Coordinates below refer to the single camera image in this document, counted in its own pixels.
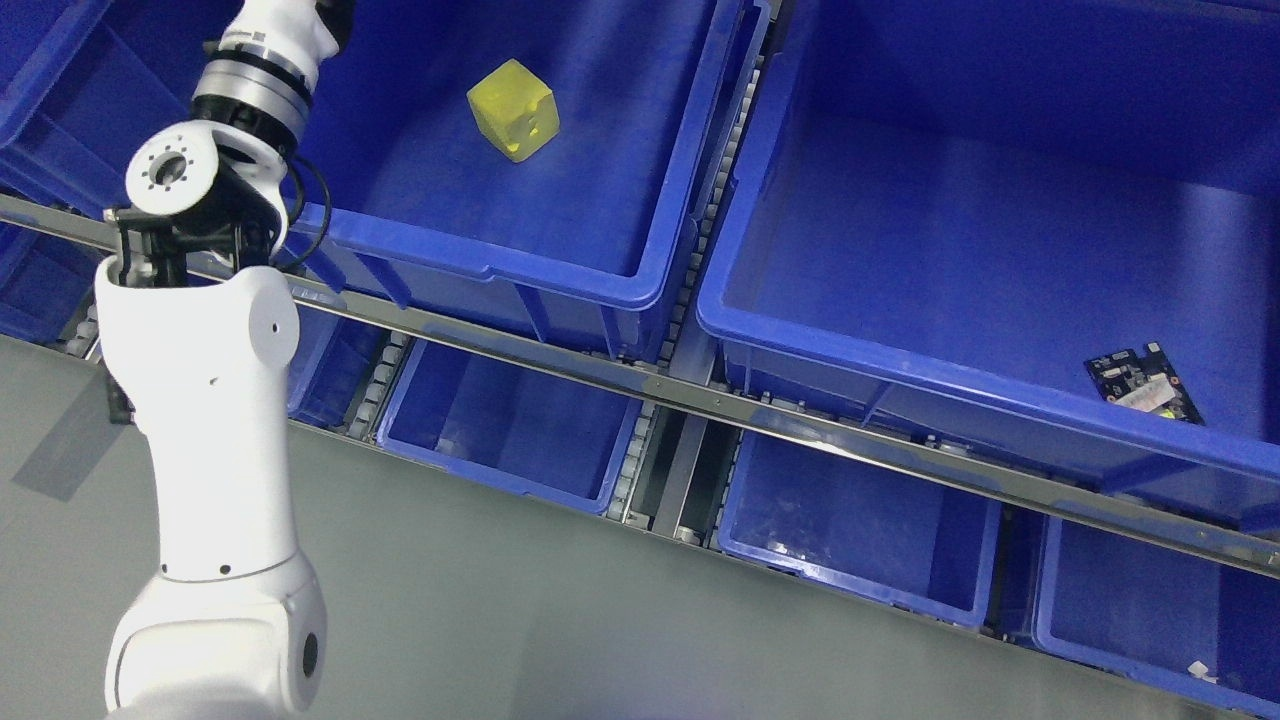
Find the yellow foam block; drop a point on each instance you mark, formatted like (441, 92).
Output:
(514, 110)

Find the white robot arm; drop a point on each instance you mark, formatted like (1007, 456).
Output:
(198, 328)

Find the steel shelf rack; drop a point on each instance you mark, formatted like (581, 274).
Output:
(700, 400)

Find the black circuit board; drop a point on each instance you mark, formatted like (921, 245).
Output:
(1145, 381)

